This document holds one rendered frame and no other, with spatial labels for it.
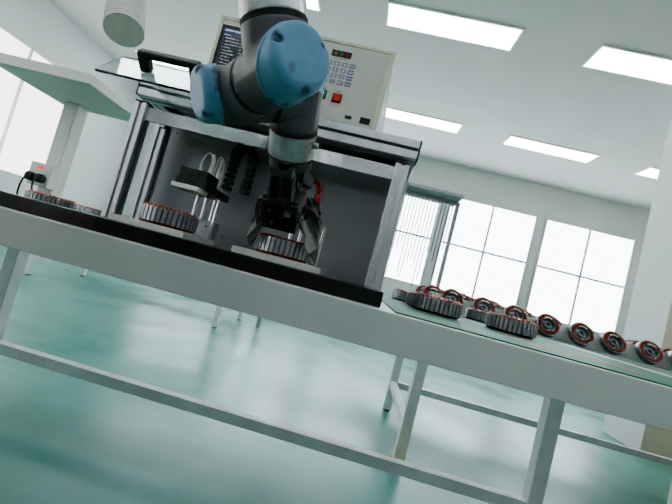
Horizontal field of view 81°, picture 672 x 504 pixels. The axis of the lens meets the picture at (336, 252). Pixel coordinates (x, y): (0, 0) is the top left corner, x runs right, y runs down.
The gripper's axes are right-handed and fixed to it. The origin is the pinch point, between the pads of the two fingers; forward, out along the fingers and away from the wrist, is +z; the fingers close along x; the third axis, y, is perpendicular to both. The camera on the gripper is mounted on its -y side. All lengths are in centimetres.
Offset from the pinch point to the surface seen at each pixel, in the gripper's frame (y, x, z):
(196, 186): -8.3, -22.7, -4.6
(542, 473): -24, 92, 78
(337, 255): -21.5, 8.9, 12.0
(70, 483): 17, -50, 86
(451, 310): -3.9, 36.2, 6.6
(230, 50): -36, -28, -28
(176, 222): 3.4, -20.6, -2.3
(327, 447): -17, 20, 89
